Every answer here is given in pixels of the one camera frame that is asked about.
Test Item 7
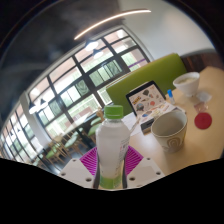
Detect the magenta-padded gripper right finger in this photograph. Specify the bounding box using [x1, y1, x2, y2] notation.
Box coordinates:
[123, 144, 165, 190]

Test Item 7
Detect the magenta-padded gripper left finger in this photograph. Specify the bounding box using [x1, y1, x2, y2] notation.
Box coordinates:
[57, 146, 101, 190]

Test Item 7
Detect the clear green-capped drink bottle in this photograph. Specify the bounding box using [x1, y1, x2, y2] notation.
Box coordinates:
[95, 104, 132, 190]

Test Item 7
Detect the group of green-seated wooden chairs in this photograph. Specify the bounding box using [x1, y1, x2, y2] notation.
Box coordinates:
[33, 108, 106, 168]

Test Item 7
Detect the beige paper cup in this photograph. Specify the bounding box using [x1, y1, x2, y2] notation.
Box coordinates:
[150, 109, 189, 154]

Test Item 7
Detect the small black box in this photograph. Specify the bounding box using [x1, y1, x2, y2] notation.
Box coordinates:
[140, 118, 156, 135]

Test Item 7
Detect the flat round red coaster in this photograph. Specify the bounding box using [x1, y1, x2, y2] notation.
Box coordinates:
[194, 111, 213, 130]

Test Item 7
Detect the small blue-capped bottle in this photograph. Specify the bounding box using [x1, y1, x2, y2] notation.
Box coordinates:
[166, 88, 176, 105]

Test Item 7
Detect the clear plastic wrapper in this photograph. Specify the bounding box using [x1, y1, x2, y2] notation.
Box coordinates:
[193, 91, 213, 113]

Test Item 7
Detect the white ceramic bowl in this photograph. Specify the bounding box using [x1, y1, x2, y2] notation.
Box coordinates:
[172, 71, 201, 98]

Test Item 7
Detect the green booth sofa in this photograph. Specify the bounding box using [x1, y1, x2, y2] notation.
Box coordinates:
[105, 53, 188, 108]

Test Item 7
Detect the group of dark pendant lamps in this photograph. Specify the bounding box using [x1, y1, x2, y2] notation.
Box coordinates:
[28, 39, 105, 115]

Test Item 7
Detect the curved linear ceiling light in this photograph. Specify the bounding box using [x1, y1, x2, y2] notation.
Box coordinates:
[73, 8, 152, 41]

